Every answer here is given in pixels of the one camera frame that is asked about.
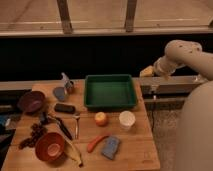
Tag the yellow banana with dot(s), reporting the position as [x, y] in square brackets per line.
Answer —
[72, 152]

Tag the green plastic tray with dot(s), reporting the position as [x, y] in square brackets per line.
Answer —
[114, 91]

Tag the white cup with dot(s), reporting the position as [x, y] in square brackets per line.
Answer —
[127, 119]

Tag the orange carrot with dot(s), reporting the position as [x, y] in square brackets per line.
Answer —
[91, 145]

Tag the orange red bowl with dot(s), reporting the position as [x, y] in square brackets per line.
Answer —
[50, 147]

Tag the dark grape bunch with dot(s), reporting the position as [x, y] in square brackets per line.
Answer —
[37, 131]

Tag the purple bowl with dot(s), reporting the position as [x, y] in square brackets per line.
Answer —
[31, 101]

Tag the blue sponge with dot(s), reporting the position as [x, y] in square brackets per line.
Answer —
[111, 147]

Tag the red yellow apple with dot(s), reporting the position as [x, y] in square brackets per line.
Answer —
[101, 119]

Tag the blue grey flat pad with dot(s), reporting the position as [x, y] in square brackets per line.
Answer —
[60, 94]

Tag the small metal cup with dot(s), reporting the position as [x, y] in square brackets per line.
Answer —
[70, 87]

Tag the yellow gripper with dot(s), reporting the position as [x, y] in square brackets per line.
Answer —
[147, 72]

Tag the black rectangular block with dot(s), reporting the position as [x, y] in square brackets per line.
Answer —
[64, 108]

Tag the metal spoon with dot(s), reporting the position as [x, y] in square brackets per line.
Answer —
[77, 118]

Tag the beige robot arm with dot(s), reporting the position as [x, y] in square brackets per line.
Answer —
[194, 146]

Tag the small grey towel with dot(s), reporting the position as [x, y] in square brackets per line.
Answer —
[65, 80]

